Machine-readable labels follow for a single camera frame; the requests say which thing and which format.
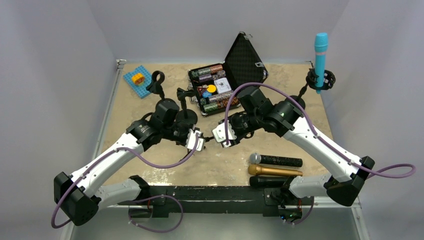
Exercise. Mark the blue building baseplate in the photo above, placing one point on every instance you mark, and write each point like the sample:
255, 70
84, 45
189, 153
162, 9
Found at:
140, 91

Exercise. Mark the silver-head black microphone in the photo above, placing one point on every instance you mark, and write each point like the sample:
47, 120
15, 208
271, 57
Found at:
256, 158

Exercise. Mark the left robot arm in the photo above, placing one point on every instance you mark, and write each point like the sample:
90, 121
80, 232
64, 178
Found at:
81, 194

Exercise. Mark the black round-base mic stand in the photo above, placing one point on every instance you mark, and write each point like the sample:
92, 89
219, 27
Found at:
157, 82

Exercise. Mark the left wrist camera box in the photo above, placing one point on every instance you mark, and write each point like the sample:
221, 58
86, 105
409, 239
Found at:
195, 140

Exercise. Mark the black microphone orange end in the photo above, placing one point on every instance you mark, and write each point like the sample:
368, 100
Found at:
268, 181

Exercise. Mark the black tripod mic stand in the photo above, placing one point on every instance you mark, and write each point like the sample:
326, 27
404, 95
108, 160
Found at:
209, 138

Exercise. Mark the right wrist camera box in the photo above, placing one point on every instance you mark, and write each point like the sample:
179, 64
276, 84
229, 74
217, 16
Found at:
224, 136

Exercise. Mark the blue microphone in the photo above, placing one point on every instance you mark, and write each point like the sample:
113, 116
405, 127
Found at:
320, 47

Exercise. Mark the white playing card deck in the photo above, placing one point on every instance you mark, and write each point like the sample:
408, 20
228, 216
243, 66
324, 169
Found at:
222, 85

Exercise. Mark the yellow dealer chip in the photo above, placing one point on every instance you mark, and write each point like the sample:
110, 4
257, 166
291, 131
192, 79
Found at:
211, 88

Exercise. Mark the black poker chip case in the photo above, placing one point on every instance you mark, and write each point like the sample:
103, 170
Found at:
241, 65

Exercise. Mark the gold microphone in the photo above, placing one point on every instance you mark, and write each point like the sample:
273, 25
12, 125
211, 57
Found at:
257, 170

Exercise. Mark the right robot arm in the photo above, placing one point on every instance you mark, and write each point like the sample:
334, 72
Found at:
347, 172

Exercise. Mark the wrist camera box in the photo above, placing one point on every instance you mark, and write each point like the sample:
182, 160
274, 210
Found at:
224, 136
195, 140

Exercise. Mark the red triangular token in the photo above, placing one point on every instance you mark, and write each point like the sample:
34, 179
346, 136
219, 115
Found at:
202, 89

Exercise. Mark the black front mounting rail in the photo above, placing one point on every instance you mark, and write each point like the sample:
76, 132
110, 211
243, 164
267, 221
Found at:
266, 201

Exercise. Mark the yellow orange toy brick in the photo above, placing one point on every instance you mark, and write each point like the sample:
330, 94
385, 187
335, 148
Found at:
138, 79

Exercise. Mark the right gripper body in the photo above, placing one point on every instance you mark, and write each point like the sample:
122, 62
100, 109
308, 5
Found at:
242, 125

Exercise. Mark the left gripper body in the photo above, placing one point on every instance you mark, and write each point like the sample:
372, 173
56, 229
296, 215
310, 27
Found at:
179, 132

